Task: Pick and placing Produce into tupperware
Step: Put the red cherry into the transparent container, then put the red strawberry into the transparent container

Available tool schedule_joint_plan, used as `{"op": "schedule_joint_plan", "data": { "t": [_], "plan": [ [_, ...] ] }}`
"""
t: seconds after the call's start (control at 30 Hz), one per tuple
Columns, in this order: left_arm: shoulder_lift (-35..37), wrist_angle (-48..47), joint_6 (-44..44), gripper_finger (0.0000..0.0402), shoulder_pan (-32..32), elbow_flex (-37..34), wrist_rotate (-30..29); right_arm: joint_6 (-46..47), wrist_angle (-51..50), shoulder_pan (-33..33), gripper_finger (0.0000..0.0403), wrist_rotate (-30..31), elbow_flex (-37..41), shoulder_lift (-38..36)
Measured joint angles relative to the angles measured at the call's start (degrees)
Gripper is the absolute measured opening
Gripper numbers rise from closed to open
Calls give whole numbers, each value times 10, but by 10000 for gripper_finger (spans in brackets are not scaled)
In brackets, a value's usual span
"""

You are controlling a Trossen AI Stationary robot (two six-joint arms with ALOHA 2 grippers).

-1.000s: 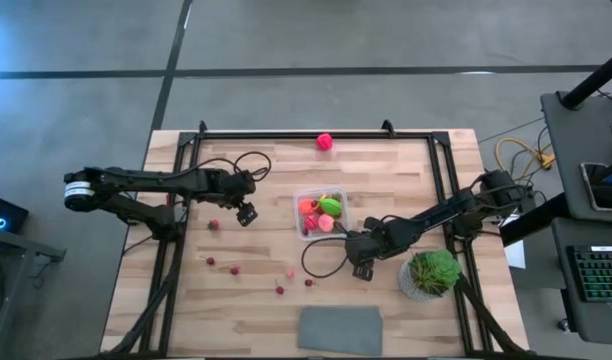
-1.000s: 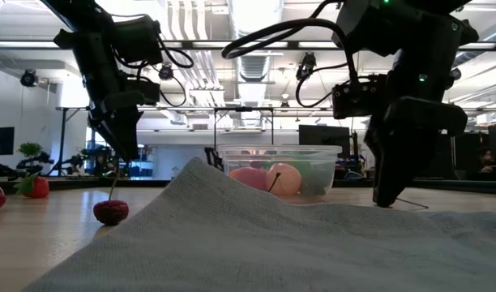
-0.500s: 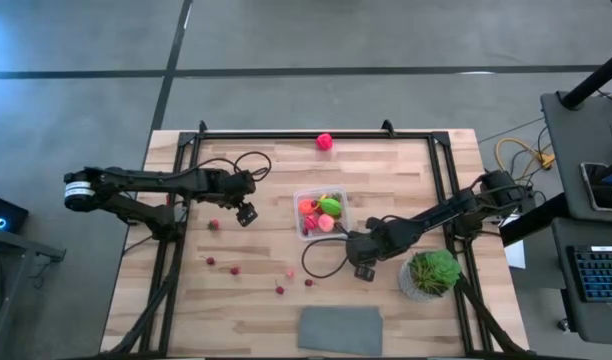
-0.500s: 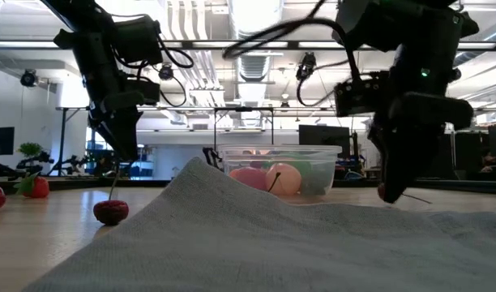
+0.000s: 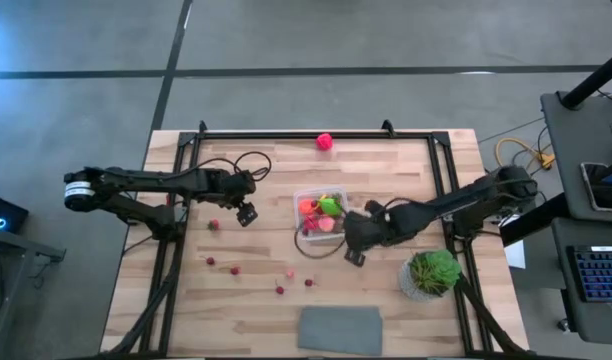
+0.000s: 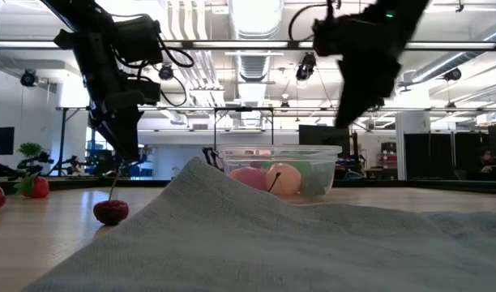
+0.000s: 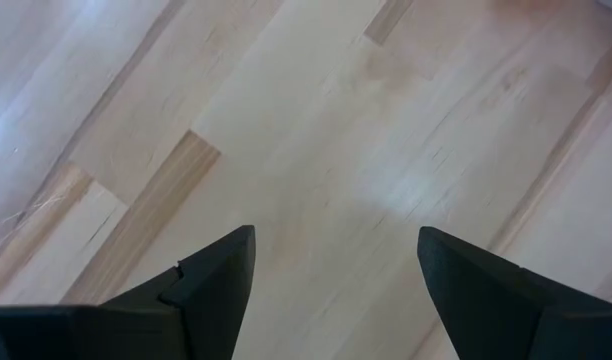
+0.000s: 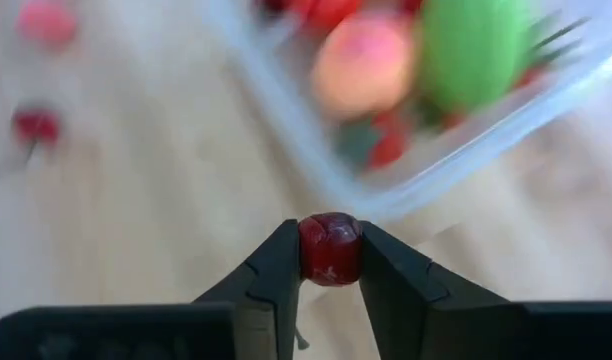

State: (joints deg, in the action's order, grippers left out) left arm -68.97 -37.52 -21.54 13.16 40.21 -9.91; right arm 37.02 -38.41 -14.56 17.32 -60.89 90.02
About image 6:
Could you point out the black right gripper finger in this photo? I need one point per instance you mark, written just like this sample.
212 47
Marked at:
381 81
353 89

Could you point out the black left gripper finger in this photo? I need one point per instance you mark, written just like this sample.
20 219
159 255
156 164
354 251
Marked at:
104 123
126 130

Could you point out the green lime fruit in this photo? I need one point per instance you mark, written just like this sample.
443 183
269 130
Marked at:
315 178

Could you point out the pink yellow peach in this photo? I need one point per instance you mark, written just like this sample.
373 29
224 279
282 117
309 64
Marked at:
286 180

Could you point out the large red strawberry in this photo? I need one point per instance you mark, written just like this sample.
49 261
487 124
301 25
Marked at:
248 177

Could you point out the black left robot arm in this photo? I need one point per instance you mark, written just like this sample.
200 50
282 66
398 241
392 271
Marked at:
69 10

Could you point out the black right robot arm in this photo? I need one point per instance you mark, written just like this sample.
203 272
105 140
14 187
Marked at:
410 8

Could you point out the clear plastic tupperware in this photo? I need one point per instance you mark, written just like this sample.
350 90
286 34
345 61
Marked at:
325 152

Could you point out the black hanging spotlight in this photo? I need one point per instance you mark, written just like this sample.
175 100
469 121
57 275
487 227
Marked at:
28 78
451 74
306 68
165 72

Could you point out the black monitor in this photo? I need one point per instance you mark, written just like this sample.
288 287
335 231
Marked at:
324 140

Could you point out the green background plant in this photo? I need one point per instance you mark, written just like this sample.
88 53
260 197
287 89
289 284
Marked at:
29 149

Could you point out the black partition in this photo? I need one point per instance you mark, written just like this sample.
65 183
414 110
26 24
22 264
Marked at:
434 154

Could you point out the small strawberry green leaves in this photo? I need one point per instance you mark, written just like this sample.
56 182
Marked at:
36 187

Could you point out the black overhead bar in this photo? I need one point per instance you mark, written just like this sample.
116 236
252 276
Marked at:
232 45

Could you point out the person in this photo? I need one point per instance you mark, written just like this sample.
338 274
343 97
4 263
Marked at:
488 160

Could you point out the grey folded cloth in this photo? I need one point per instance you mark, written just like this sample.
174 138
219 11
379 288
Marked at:
252 243

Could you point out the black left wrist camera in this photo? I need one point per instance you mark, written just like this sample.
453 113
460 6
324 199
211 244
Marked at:
138 40

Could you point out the black curved bracket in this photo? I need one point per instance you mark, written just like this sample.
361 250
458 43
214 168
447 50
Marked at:
207 156

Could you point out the black aluminium table frame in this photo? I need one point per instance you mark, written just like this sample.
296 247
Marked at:
394 185

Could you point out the black wall screen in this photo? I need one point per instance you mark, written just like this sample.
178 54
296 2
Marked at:
1 140

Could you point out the black frame stand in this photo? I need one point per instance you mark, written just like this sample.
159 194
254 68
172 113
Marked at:
244 108

